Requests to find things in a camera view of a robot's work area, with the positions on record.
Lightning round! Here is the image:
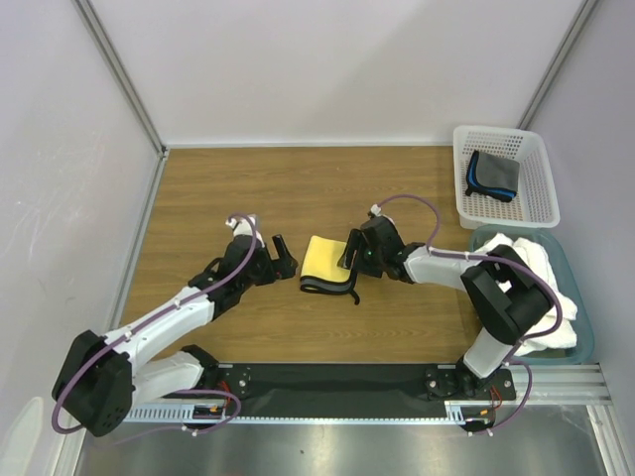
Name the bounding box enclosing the dark grey towel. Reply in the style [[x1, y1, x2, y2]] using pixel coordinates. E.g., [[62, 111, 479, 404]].
[[300, 235, 360, 305]]

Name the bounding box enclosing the blue and grey towel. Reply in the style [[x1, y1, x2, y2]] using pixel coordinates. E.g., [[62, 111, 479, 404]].
[[465, 151, 520, 203]]

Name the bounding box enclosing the white towel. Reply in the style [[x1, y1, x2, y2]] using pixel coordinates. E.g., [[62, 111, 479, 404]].
[[475, 233, 580, 356]]

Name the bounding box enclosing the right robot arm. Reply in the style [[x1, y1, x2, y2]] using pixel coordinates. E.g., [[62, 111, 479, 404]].
[[337, 216, 563, 399]]

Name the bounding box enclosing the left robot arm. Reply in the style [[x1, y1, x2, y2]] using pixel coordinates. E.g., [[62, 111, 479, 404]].
[[52, 233, 298, 436]]

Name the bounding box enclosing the white perforated plastic basket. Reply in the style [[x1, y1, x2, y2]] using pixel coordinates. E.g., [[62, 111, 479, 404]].
[[452, 126, 561, 229]]

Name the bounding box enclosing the clear teal plastic bin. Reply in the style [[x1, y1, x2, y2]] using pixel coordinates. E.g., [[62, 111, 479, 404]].
[[468, 225, 594, 365]]

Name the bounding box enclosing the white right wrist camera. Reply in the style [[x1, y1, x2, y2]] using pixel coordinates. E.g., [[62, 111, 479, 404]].
[[368, 203, 392, 221]]

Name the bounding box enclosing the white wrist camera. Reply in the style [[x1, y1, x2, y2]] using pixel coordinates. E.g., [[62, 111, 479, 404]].
[[225, 214, 262, 240], [368, 203, 392, 221]]

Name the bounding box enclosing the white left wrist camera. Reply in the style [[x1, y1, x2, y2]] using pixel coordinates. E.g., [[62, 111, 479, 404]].
[[225, 214, 262, 240]]

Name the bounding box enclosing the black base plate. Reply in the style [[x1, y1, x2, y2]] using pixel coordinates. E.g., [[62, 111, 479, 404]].
[[197, 363, 516, 417]]

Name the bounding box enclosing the grey slotted cable duct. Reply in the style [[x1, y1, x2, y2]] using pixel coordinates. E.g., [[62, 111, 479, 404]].
[[123, 402, 494, 432]]

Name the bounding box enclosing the aluminium frame rail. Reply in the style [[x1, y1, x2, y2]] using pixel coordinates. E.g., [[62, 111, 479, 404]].
[[68, 361, 616, 404]]

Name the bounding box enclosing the right aluminium corner post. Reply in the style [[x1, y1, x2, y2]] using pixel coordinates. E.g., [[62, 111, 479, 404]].
[[516, 0, 602, 130]]

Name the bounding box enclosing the aluminium corner post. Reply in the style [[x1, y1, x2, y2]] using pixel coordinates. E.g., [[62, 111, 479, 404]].
[[516, 0, 602, 130], [71, 0, 167, 158]]

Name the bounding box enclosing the left aluminium corner post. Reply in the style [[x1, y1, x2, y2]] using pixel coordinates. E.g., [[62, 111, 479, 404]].
[[71, 0, 167, 158]]

